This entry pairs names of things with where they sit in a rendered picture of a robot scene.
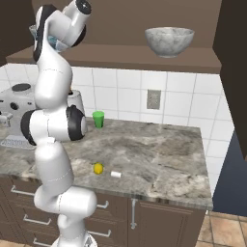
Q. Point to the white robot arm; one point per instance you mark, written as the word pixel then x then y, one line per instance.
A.
pixel 51 96

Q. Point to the yellow lemon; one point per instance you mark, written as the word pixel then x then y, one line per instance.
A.
pixel 98 168

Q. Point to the white marshmallow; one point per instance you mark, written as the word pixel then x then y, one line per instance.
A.
pixel 115 174

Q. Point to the grey marble bowl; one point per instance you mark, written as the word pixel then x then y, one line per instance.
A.
pixel 169 41

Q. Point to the clear bluish glass bowl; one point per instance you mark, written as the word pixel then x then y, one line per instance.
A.
pixel 60 45

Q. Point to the green cup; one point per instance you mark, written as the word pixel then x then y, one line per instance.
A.
pixel 98 119

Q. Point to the white kettle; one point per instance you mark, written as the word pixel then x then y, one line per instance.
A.
pixel 76 102

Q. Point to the brown wooden shelf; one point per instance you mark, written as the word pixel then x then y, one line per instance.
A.
pixel 135 58

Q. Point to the brown drawer front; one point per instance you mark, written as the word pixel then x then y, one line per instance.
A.
pixel 115 205
pixel 32 230
pixel 112 230
pixel 19 201

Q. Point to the grey coffee machine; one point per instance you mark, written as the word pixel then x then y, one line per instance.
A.
pixel 16 109

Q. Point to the brown cupboard door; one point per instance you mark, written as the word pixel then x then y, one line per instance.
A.
pixel 164 225

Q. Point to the grey wall socket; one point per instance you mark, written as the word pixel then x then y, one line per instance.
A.
pixel 153 99

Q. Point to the dark brown wall cupboard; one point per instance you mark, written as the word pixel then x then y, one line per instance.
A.
pixel 14 29
pixel 233 70

